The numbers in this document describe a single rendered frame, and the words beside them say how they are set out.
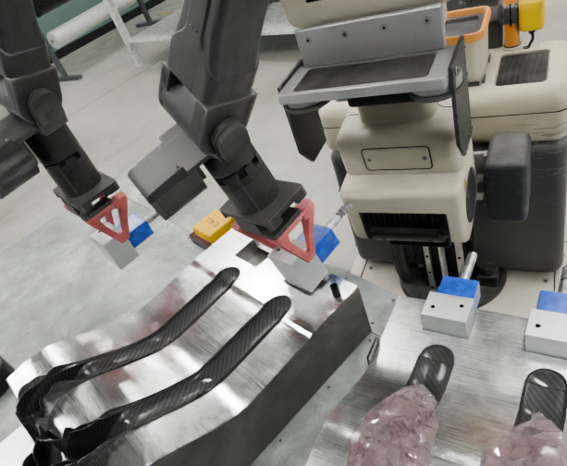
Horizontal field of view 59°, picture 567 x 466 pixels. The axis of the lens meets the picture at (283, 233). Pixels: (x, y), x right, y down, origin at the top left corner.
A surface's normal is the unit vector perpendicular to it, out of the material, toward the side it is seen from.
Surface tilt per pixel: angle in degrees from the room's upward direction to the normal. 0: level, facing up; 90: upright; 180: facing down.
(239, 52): 113
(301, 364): 90
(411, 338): 0
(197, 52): 75
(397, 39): 90
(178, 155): 36
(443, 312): 0
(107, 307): 0
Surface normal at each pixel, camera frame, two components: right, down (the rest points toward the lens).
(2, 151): 0.79, 0.47
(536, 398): -0.18, -0.73
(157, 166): -0.15, -0.24
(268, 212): -0.48, -0.69
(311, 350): 0.66, 0.29
